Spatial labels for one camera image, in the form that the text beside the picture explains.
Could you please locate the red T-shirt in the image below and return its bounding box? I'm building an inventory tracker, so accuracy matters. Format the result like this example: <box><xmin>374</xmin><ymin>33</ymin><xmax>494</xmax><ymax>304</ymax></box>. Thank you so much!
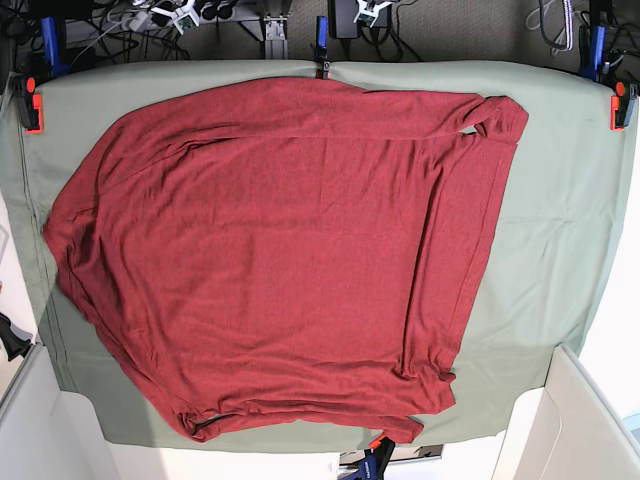
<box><xmin>43</xmin><ymin>78</ymin><xmax>528</xmax><ymax>443</ymax></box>

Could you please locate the blue clamp top middle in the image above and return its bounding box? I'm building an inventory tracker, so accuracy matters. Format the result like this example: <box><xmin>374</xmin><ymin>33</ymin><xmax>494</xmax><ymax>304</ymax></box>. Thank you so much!
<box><xmin>314</xmin><ymin>16</ymin><xmax>330</xmax><ymax>80</ymax></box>

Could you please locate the blue orange clamp bottom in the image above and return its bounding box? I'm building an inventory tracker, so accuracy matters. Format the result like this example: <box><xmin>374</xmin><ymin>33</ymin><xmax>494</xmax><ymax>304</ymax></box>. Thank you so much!
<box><xmin>344</xmin><ymin>434</ymin><xmax>396</xmax><ymax>480</ymax></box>

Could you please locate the green table cloth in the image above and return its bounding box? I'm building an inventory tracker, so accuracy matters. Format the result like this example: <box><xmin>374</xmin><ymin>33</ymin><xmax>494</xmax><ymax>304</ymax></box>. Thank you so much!
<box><xmin>1</xmin><ymin>60</ymin><xmax>637</xmax><ymax>449</ymax></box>

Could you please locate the white power strip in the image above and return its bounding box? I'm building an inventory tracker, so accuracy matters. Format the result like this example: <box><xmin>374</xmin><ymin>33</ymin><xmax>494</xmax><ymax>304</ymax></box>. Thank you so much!
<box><xmin>119</xmin><ymin>10</ymin><xmax>151</xmax><ymax>32</ymax></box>

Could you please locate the white bin right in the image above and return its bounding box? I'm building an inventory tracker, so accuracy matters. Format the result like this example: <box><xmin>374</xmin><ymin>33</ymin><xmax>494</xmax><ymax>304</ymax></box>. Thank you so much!
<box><xmin>492</xmin><ymin>344</ymin><xmax>639</xmax><ymax>479</ymax></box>

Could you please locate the blue clamp top left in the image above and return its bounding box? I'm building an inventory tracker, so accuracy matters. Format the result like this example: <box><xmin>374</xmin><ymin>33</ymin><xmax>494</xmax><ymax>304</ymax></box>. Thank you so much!
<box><xmin>40</xmin><ymin>17</ymin><xmax>68</xmax><ymax>78</ymax></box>

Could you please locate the orange black clamp far left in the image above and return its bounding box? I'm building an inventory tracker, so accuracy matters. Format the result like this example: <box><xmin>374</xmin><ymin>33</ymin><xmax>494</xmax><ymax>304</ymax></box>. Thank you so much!
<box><xmin>10</xmin><ymin>75</ymin><xmax>44</xmax><ymax>134</ymax></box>

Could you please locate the orange black clamp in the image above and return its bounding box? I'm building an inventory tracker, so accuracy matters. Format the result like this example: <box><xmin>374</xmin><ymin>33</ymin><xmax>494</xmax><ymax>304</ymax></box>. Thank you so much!
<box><xmin>610</xmin><ymin>81</ymin><xmax>638</xmax><ymax>131</ymax></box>
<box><xmin>10</xmin><ymin>75</ymin><xmax>44</xmax><ymax>134</ymax></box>

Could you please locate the black clamp left edge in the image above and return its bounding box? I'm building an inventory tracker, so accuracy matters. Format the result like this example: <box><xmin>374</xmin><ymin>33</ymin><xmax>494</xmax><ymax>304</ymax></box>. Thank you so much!
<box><xmin>0</xmin><ymin>314</ymin><xmax>32</xmax><ymax>362</ymax></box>

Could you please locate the orange black clamp far right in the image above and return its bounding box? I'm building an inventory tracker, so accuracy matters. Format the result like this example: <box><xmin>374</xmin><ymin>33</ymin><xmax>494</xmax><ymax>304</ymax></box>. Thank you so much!
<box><xmin>610</xmin><ymin>81</ymin><xmax>638</xmax><ymax>131</ymax></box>

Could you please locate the blue clamp top right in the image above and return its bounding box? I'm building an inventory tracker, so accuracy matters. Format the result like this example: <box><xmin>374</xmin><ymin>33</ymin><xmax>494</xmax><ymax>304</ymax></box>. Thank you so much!
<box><xmin>578</xmin><ymin>25</ymin><xmax>606</xmax><ymax>83</ymax></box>

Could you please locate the metal table leg bracket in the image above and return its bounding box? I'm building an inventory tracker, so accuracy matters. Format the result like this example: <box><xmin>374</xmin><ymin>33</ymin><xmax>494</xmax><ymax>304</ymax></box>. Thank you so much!
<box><xmin>240</xmin><ymin>0</ymin><xmax>293</xmax><ymax>60</ymax></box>

